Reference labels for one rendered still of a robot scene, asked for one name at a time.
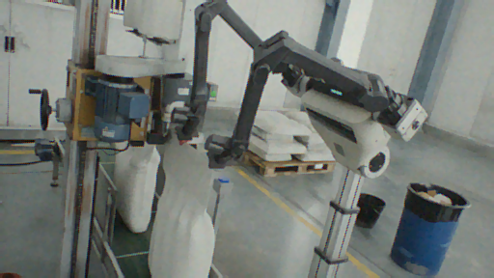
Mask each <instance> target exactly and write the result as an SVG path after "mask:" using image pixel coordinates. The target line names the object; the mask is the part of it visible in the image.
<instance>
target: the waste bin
mask: <svg viewBox="0 0 494 278"><path fill-rule="evenodd" d="M406 187H407V193H406V196H405V199H404V206H403V211H402V214H401V217H400V220H399V224H398V228H397V232H396V236H395V240H394V242H393V245H392V248H391V257H392V260H393V261H394V262H395V263H396V264H397V265H399V266H400V267H402V268H404V270H406V271H409V272H412V273H413V274H416V275H419V276H427V277H430V276H436V275H437V274H438V273H439V271H440V270H439V269H440V268H441V265H442V263H443V261H444V259H445V256H446V255H447V253H448V249H449V247H450V245H451V243H452V239H453V236H454V234H455V232H456V229H457V226H458V225H459V222H460V221H461V220H462V218H463V217H464V215H465V211H466V209H469V208H470V206H471V205H470V203H469V200H467V199H466V198H465V197H464V196H461V195H460V194H459V193H457V192H455V191H452V190H450V189H449V188H447V187H442V186H440V185H437V184H434V183H431V182H421V181H412V182H408V183H407V185H406ZM433 190H435V191H436V195H439V194H441V195H444V196H446V197H447V198H448V199H450V200H451V201H452V204H451V205H447V204H441V203H438V202H435V201H433V200H429V199H428V198H426V197H425V196H423V195H420V194H418V193H417V191H418V192H421V191H423V192H424V193H426V194H427V191H433ZM427 195H428V194H427ZM455 204H458V206H456V205H455Z"/></svg>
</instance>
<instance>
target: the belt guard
mask: <svg viewBox="0 0 494 278"><path fill-rule="evenodd" d="M137 58H141V57H127V56H112V55H98V56H96V70H98V71H99V72H102V73H108V74H113V75H117V76H122V77H144V76H152V75H159V74H174V73H184V71H185V66H186V62H184V61H182V60H179V59H173V58H163V59H160V58H158V57H150V59H153V60H155V61H142V60H139V59H137ZM141 59H145V58H141ZM165 60H167V61H165Z"/></svg>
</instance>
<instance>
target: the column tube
mask: <svg viewBox="0 0 494 278"><path fill-rule="evenodd" d="M75 9H76V29H75V38H73V41H72V52H71V63H72V64H73V65H74V66H75V67H76V68H79V69H85V70H87V69H88V66H89V58H90V49H91V45H92V46H94V44H91V34H92V33H91V30H92V20H93V10H94V0H75ZM75 9H74V19H73V30H72V36H73V31H74V20H75ZM110 13H111V0H99V1H98V18H97V27H96V41H92V42H95V43H96V45H95V62H94V70H96V56H98V55H106V54H107V46H108V30H109V21H110ZM76 80H77V79H76V78H75V77H73V75H72V73H70V74H69V90H70V91H71V92H72V94H73V95H75V90H76ZM82 142H83V141H72V139H71V137H70V136H69V133H68V131H67V129H66V149H65V161H64V172H63V182H62V193H61V215H60V226H59V237H58V252H57V263H56V269H55V278H70V275H71V264H74V263H73V262H72V252H73V235H74V225H75V217H76V208H77V199H78V196H81V195H78V181H79V170H80V161H81V154H82V153H81V151H82ZM97 145H98V141H87V148H97ZM96 153H97V149H93V151H89V150H87V152H86V161H85V167H84V168H85V170H84V179H83V197H82V205H81V210H80V211H81V215H80V222H79V234H78V240H77V241H78V242H75V243H77V257H76V258H77V260H76V268H75V278H85V273H86V259H87V251H88V242H89V234H90V226H91V210H92V201H93V194H94V185H95V177H96ZM78 200H80V199H78Z"/></svg>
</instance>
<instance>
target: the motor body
mask: <svg viewBox="0 0 494 278"><path fill-rule="evenodd" d="M135 87H137V82H114V81H110V80H108V79H105V78H103V77H99V78H98V82H97V88H96V116H95V123H94V134H95V136H96V138H97V139H99V140H100V141H105V142H109V143H121V142H124V141H127V140H128V138H129V131H130V120H129V119H128V117H127V116H123V115H122V114H120V113H118V103H119V95H120V93H121V92H136V90H137V89H136V88H135Z"/></svg>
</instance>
